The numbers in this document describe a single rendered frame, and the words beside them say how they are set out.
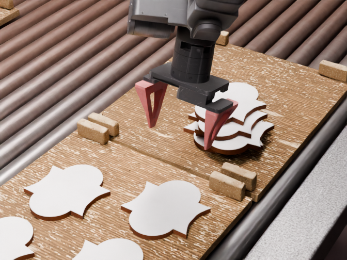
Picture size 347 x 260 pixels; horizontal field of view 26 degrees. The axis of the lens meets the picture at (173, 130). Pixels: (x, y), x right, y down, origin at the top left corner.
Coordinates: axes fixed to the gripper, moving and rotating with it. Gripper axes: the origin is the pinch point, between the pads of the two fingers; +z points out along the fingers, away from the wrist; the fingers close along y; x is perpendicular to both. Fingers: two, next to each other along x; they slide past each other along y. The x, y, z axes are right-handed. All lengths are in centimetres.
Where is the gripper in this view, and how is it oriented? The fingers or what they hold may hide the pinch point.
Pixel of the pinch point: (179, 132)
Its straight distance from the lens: 112.1
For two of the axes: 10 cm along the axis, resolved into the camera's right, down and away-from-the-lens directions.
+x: 5.1, -2.8, 8.1
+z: -1.5, 9.0, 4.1
